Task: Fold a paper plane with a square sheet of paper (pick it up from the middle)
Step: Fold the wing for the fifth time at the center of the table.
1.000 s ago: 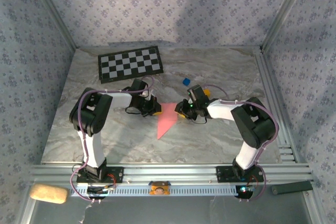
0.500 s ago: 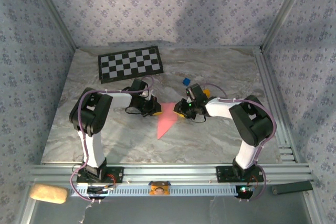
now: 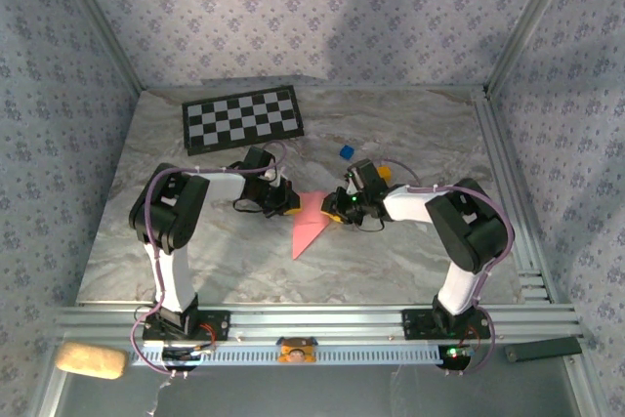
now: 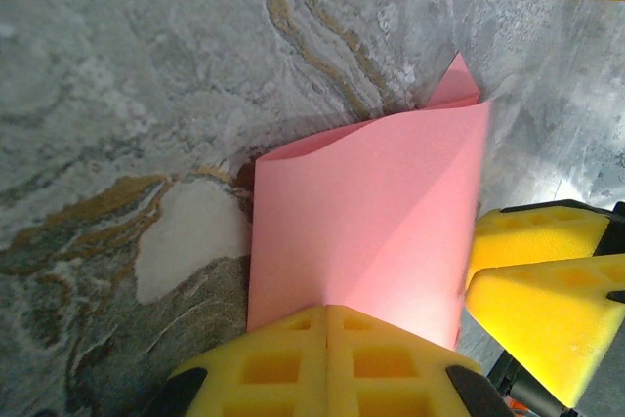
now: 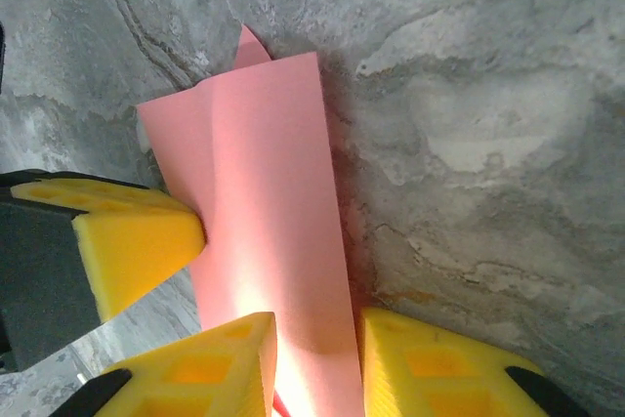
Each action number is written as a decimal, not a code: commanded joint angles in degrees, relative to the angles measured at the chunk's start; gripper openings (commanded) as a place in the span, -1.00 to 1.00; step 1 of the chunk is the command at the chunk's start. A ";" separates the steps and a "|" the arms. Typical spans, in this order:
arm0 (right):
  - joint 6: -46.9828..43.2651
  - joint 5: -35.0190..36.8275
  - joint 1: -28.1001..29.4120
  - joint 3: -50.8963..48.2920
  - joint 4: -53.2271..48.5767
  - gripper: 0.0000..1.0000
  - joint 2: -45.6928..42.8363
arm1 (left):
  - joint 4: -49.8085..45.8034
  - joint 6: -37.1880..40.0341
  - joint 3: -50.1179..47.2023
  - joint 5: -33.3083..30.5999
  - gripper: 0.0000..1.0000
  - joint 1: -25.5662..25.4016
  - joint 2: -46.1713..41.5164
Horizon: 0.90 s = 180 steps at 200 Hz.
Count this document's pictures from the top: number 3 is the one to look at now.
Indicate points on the black and white checkerboard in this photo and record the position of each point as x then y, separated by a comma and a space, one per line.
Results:
239, 119

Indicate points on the aluminium frame post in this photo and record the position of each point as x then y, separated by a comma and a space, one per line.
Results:
527, 21

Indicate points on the aluminium side rail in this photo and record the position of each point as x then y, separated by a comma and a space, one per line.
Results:
508, 182

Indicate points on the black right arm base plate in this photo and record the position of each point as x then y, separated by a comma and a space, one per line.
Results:
417, 324

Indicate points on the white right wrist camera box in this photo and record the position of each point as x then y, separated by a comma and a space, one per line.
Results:
351, 186

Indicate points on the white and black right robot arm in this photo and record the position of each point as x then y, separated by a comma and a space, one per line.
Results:
464, 226

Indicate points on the tan sponge block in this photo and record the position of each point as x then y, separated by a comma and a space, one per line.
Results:
90, 361

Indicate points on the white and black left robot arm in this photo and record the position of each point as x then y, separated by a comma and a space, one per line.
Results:
166, 221

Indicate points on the blue cube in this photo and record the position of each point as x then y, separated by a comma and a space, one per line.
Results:
346, 152

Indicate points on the pink paper sheet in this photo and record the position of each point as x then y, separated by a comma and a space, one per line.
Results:
307, 231

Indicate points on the yellow cube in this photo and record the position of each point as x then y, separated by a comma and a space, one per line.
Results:
386, 173

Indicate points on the small circuit board with LED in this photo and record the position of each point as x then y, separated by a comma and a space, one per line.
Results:
454, 354

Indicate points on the black flat bar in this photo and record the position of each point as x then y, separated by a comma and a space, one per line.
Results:
542, 350

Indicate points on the orange toy figure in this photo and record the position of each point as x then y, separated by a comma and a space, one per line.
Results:
296, 353

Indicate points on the long aluminium base rail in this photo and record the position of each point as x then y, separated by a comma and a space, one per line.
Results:
317, 321

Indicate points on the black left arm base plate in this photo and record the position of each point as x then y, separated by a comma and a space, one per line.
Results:
215, 326

